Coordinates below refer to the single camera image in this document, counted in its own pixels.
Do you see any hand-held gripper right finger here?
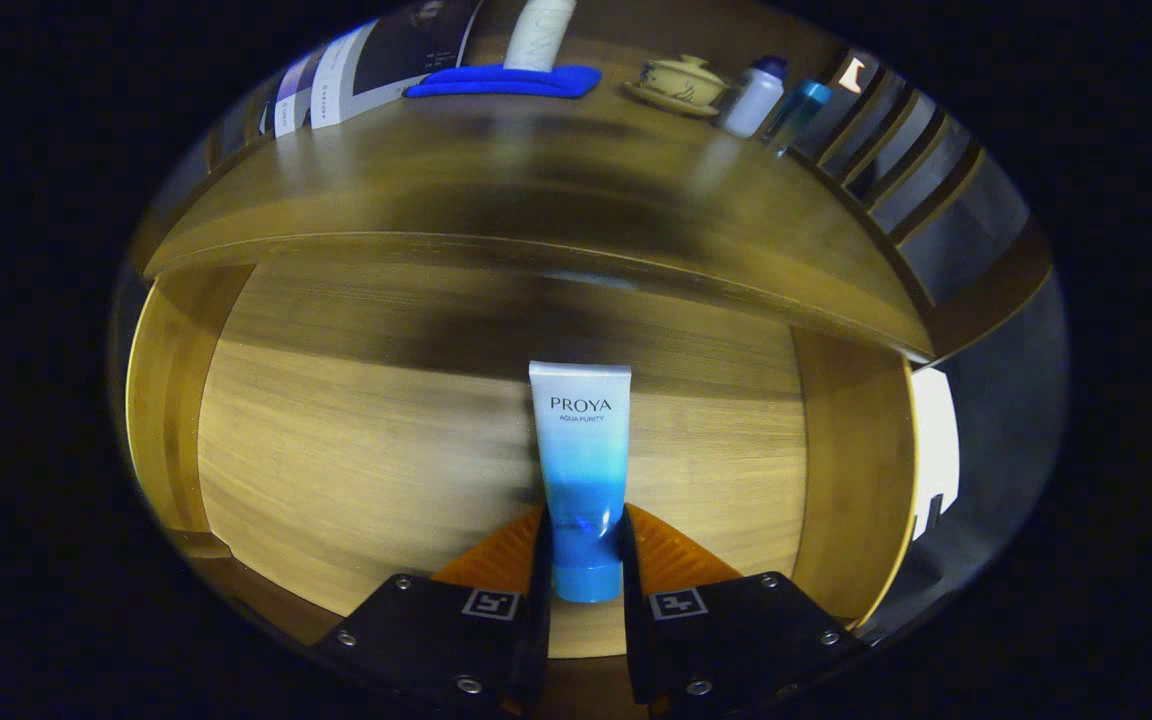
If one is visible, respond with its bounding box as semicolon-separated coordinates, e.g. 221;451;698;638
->
619;503;862;720

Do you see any wooden drawer with black knob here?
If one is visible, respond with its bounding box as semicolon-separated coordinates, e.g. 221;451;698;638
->
124;260;922;661

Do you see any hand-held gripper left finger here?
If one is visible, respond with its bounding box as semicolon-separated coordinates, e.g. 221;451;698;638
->
308;505;554;720

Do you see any purple book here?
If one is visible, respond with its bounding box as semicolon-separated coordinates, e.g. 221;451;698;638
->
261;50;322;139

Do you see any white bottle with blue cap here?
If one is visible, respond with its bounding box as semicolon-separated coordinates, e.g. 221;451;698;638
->
718;55;790;139

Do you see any blue and white tube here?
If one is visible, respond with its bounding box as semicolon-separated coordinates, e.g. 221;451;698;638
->
528;360;633;604

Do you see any teal bottle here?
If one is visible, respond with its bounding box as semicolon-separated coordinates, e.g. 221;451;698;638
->
764;80;834;159

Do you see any black backdrop cloth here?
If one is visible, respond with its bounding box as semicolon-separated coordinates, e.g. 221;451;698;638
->
816;50;1072;641

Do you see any white book with portrait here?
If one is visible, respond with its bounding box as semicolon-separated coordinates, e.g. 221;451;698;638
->
311;0;485;131

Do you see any yellow lidded teacup with saucer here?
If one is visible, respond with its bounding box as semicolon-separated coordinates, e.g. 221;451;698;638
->
622;54;732;119

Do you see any white appliance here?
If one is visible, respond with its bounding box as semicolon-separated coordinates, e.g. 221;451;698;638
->
911;365;962;541

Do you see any wooden cabinet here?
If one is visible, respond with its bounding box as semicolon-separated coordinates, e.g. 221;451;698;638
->
136;0;1057;366

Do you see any blue folded cloth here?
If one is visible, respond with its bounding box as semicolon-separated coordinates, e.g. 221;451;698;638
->
403;63;604;101

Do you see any white pump bottle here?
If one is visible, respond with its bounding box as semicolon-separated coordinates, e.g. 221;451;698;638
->
503;0;579;73

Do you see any wooden countertop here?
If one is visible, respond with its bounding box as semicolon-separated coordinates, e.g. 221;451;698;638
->
141;40;937;361

